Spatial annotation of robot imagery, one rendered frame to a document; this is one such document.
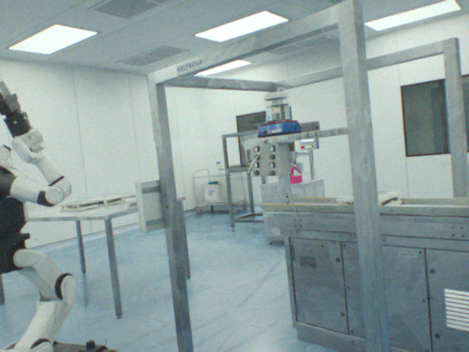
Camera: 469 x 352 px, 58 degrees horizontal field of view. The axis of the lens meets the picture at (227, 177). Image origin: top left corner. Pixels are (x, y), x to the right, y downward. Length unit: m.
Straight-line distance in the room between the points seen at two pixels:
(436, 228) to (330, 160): 5.92
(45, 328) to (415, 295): 1.87
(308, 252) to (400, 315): 0.59
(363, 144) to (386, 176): 6.19
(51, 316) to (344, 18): 1.98
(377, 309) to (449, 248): 0.73
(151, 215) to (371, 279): 1.17
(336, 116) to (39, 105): 4.96
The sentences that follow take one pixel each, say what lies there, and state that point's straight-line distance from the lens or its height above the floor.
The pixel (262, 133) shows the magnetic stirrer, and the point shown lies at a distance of 2.60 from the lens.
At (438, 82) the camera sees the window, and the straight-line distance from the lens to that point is 7.43.
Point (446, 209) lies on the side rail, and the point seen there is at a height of 0.84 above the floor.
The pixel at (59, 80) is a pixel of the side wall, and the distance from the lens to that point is 7.49.
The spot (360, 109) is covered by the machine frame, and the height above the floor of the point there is 1.28.
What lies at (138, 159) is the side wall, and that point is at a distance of 8.20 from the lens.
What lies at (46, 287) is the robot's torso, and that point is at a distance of 2.50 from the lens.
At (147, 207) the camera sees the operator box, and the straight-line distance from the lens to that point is 2.19.
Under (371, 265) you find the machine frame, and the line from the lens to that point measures 1.50.
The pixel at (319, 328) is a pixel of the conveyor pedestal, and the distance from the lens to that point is 2.68.
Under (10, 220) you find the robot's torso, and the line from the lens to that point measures 2.23.
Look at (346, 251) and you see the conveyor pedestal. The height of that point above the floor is 0.59.
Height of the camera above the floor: 1.17
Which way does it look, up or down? 3 degrees down
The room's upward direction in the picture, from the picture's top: 6 degrees counter-clockwise
